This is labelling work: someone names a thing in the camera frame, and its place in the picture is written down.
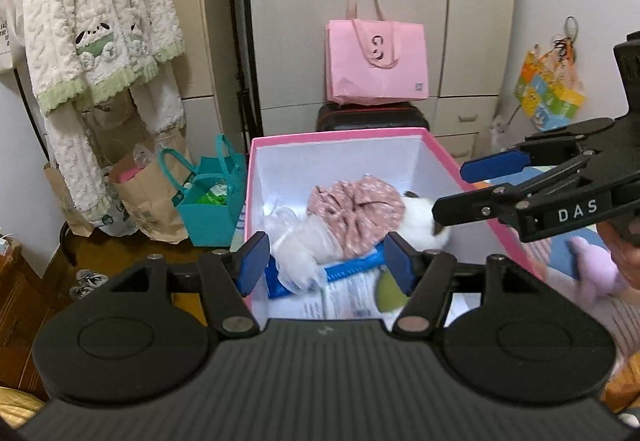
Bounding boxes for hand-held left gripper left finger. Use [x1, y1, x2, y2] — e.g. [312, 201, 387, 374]
[107, 231, 271, 337]

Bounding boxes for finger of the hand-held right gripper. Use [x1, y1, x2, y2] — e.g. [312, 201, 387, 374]
[432, 151, 608, 228]
[460, 118, 616, 183]

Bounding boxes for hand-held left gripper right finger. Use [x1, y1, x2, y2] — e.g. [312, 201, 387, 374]
[382, 231, 543, 337]

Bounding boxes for blue wet wipes pack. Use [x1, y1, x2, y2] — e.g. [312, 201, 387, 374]
[265, 243, 388, 299]

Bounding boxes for purple plush toy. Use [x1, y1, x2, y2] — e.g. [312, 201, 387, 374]
[565, 236, 628, 304]

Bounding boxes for white tissue pack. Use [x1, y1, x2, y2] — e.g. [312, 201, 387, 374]
[300, 271, 401, 320]

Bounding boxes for pink floral fabric cap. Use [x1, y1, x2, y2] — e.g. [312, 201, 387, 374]
[306, 174, 407, 258]

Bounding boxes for pink cardboard box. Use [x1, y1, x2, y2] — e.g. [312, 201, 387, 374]
[244, 128, 541, 322]

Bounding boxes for pale green soft pad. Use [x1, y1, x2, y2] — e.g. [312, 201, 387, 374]
[375, 271, 408, 312]

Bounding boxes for person's right hand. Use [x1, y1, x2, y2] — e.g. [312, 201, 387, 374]
[597, 220, 640, 289]

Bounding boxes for white and brown plush toy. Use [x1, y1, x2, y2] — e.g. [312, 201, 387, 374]
[400, 191, 453, 252]

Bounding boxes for teal tote bag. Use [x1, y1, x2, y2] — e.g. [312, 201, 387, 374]
[159, 134, 248, 248]

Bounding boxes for colourful hanging bag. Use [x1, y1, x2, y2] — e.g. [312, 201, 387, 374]
[515, 46, 586, 132]

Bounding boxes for brown paper bag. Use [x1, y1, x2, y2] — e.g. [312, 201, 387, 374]
[44, 161, 96, 237]
[107, 141, 191, 244]

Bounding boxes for black suitcase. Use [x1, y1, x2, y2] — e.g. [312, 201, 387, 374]
[316, 101, 431, 132]

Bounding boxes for pink tote bag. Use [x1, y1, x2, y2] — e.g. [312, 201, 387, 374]
[325, 0, 430, 104]

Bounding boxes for white sneakers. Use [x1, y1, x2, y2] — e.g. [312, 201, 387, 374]
[70, 269, 110, 299]

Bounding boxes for black coat rack pole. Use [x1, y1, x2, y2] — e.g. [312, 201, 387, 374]
[220, 0, 263, 153]

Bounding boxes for wooden cabinet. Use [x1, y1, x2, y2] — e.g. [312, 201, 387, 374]
[0, 241, 66, 402]

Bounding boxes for beige wardrobe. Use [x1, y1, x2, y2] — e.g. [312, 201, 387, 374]
[247, 0, 518, 162]

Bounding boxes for white fleece robe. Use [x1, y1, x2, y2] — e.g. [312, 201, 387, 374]
[22, 0, 187, 222]

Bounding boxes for white canvas bag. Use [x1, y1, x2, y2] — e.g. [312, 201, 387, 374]
[0, 0, 26, 74]

